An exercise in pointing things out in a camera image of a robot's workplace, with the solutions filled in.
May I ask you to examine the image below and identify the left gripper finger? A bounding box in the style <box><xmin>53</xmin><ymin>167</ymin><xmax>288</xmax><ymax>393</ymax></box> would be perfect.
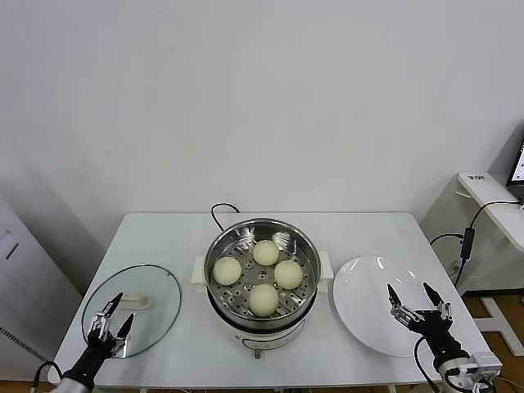
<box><xmin>110</xmin><ymin>313</ymin><xmax>135</xmax><ymax>357</ymax></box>
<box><xmin>87</xmin><ymin>291</ymin><xmax>124</xmax><ymax>336</ymax></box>

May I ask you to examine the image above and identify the stainless steel steamer basket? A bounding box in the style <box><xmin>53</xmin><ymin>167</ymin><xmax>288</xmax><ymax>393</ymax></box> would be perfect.
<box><xmin>204</xmin><ymin>218</ymin><xmax>323</xmax><ymax>328</ymax></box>

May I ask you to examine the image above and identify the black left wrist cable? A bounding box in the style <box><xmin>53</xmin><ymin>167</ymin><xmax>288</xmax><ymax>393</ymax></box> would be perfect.
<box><xmin>31</xmin><ymin>360</ymin><xmax>65</xmax><ymax>392</ymax></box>

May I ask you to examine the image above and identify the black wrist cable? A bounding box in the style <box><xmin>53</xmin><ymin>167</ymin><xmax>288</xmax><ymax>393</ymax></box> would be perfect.
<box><xmin>413</xmin><ymin>337</ymin><xmax>445</xmax><ymax>392</ymax></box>
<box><xmin>31</xmin><ymin>360</ymin><xmax>65</xmax><ymax>392</ymax></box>

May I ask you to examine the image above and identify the black laptop charger cable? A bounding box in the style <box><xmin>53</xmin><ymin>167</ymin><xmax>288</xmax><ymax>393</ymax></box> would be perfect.
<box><xmin>429</xmin><ymin>199</ymin><xmax>524</xmax><ymax>290</ymax></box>

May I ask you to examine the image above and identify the white round plate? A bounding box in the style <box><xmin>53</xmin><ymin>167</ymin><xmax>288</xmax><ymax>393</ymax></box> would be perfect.
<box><xmin>332</xmin><ymin>255</ymin><xmax>443</xmax><ymax>357</ymax></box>

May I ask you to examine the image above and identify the white cabinet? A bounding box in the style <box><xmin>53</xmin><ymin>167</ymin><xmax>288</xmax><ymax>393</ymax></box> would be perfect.
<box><xmin>0</xmin><ymin>196</ymin><xmax>85</xmax><ymax>372</ymax></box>

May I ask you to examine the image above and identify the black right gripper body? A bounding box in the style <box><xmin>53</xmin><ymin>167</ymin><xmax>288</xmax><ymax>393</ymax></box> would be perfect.
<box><xmin>408</xmin><ymin>309</ymin><xmax>471</xmax><ymax>364</ymax></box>

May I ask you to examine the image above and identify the white steamed baozi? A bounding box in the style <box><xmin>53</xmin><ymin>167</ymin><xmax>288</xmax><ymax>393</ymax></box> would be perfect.
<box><xmin>251</xmin><ymin>240</ymin><xmax>281</xmax><ymax>266</ymax></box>
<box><xmin>273</xmin><ymin>260</ymin><xmax>305</xmax><ymax>291</ymax></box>
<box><xmin>212</xmin><ymin>256</ymin><xmax>242</xmax><ymax>287</ymax></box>
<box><xmin>247</xmin><ymin>283</ymin><xmax>280</xmax><ymax>318</ymax></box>

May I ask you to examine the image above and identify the black pot power cord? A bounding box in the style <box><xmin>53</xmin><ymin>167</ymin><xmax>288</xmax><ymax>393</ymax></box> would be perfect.
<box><xmin>210</xmin><ymin>202</ymin><xmax>242</xmax><ymax>233</ymax></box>

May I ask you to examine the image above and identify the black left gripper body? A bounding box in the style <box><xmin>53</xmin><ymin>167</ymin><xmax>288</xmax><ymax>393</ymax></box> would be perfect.
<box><xmin>63</xmin><ymin>326</ymin><xmax>119</xmax><ymax>378</ymax></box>

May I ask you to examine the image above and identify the open laptop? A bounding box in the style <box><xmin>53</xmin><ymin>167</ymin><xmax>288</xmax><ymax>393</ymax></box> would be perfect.
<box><xmin>506</xmin><ymin>141</ymin><xmax>524</xmax><ymax>204</ymax></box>

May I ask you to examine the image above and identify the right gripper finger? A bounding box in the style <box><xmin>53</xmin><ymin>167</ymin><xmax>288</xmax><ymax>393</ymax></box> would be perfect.
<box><xmin>422</xmin><ymin>282</ymin><xmax>453</xmax><ymax>323</ymax></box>
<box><xmin>386</xmin><ymin>282</ymin><xmax>427</xmax><ymax>328</ymax></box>

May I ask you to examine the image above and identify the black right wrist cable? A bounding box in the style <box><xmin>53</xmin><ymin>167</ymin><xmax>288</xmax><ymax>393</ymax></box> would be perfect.
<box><xmin>413</xmin><ymin>337</ymin><xmax>445</xmax><ymax>392</ymax></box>

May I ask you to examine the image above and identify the glass lid with white handle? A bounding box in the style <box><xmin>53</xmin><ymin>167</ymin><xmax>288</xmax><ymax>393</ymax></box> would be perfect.
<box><xmin>81</xmin><ymin>264</ymin><xmax>183</xmax><ymax>359</ymax></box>

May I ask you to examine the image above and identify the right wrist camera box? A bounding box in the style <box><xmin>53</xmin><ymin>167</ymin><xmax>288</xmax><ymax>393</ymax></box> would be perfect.
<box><xmin>445</xmin><ymin>352</ymin><xmax>503</xmax><ymax>386</ymax></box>

